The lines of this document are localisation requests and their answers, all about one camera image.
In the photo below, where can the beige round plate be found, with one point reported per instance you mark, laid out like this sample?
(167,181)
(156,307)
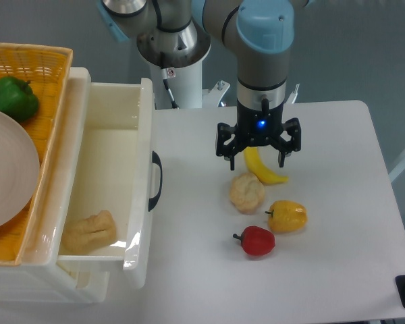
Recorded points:
(19,168)

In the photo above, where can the red bell pepper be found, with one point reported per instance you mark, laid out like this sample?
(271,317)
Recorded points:
(256,241)

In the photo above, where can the white drawer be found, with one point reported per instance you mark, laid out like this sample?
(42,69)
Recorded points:
(118,171)
(88,286)

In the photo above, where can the yellow bell pepper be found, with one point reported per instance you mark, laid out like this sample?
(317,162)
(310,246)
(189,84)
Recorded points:
(286,216)

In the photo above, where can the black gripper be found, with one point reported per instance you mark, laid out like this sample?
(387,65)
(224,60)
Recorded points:
(259,128)

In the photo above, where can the round bread bun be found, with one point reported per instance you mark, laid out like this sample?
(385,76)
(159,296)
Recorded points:
(246,193)

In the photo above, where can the long bread roll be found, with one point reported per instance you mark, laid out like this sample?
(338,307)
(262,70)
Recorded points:
(86,235)

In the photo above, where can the yellow banana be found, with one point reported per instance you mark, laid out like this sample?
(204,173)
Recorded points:
(260,170)

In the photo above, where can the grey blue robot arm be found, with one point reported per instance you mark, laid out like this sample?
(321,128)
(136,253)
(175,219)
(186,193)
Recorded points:
(174,37)

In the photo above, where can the green bell pepper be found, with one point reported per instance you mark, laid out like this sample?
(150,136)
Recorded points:
(17,99)

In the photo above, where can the white drawer cabinet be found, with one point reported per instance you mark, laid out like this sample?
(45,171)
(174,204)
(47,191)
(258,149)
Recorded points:
(38,278)

